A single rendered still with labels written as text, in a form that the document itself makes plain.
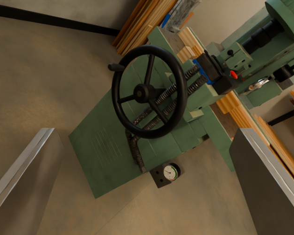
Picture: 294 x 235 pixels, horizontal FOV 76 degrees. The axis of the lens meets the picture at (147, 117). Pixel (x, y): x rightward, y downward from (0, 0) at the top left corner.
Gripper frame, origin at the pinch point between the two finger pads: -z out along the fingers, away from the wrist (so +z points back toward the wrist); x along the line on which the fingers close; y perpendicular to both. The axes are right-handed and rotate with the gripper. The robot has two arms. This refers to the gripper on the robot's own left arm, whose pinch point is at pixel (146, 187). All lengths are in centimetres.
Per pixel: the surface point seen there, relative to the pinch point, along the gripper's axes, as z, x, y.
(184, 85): -38.9, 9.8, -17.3
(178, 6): -153, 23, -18
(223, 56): -64, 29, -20
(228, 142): -38, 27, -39
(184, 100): -36.7, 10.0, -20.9
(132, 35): -212, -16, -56
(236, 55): -62, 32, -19
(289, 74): -61, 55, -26
